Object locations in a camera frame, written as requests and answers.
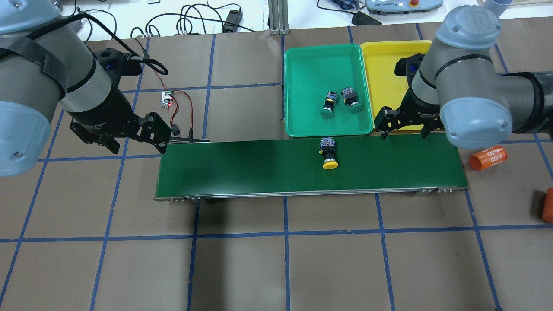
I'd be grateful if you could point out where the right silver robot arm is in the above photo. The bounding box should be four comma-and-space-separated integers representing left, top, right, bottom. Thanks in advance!
375, 0, 552, 149

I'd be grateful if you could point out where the yellow plastic tray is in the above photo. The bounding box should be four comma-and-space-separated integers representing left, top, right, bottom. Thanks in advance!
361, 41, 431, 135

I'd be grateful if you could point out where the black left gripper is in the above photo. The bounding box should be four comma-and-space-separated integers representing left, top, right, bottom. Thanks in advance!
69, 100, 172, 154

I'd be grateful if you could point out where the orange cylinder marked 4680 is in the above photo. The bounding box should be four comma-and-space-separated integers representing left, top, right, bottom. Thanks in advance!
468, 145, 508, 171

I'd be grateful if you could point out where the small green circuit board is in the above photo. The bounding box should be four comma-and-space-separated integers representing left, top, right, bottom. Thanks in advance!
161, 91, 174, 109

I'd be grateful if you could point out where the plain orange cylinder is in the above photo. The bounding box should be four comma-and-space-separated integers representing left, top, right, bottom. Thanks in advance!
541, 187, 553, 224

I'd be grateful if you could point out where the green push button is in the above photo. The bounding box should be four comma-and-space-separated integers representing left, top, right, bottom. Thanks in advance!
320, 91, 338, 119
340, 86, 363, 114

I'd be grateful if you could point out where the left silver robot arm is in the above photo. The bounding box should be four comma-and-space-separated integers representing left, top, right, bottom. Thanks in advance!
0, 0, 171, 177

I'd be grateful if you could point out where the aluminium frame post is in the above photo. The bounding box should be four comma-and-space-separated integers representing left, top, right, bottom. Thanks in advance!
268, 0, 290, 35

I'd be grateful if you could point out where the red and black wire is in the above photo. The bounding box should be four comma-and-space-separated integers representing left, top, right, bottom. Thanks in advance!
134, 37, 195, 139

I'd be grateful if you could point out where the teach pendant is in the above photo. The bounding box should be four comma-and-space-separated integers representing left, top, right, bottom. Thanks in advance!
365, 0, 444, 15

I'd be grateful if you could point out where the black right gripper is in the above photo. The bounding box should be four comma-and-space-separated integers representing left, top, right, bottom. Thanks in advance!
374, 93, 444, 140

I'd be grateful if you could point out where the green plastic tray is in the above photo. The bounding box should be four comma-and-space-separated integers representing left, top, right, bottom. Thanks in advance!
284, 44, 374, 138

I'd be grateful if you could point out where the green conveyor belt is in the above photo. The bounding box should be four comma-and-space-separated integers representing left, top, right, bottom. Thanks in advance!
154, 133, 468, 201

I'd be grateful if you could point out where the yellow push button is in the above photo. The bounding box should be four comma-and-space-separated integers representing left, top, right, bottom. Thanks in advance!
319, 137, 339, 171

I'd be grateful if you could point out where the black power adapter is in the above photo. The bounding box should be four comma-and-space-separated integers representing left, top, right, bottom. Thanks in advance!
222, 10, 243, 33

